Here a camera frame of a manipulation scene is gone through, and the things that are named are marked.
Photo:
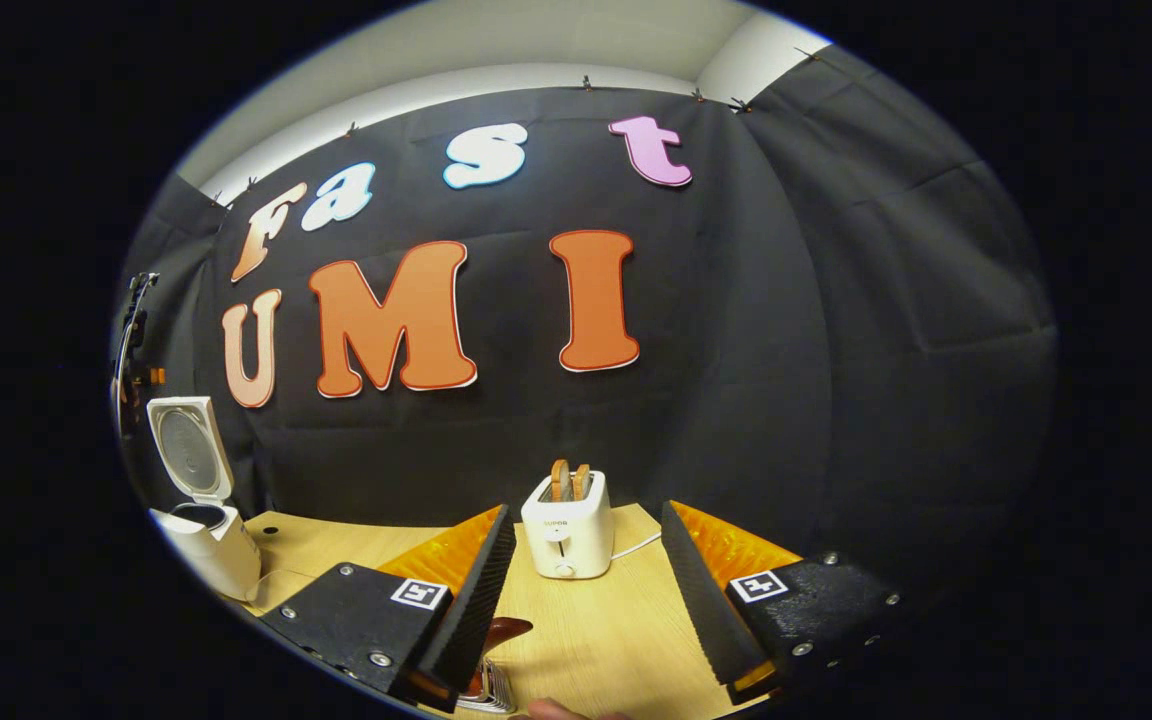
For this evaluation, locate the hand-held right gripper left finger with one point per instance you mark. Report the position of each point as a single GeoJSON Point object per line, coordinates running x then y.
{"type": "Point", "coordinates": [476, 610]}

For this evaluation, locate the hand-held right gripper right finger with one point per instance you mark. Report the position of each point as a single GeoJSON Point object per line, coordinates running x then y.
{"type": "Point", "coordinates": [706, 620]}

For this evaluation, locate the brown wooden spoon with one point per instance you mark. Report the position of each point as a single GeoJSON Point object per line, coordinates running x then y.
{"type": "Point", "coordinates": [506, 632]}

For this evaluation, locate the white rice cooker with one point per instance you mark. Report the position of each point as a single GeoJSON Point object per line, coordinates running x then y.
{"type": "Point", "coordinates": [221, 560]}

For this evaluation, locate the white toaster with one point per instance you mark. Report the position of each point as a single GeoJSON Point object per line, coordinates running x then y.
{"type": "Point", "coordinates": [568, 540]}

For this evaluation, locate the toasted bread slice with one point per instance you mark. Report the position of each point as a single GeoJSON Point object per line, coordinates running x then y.
{"type": "Point", "coordinates": [560, 482]}
{"type": "Point", "coordinates": [582, 482]}

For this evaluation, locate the black backdrop cloth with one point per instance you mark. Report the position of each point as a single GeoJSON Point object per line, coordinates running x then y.
{"type": "Point", "coordinates": [786, 350]}

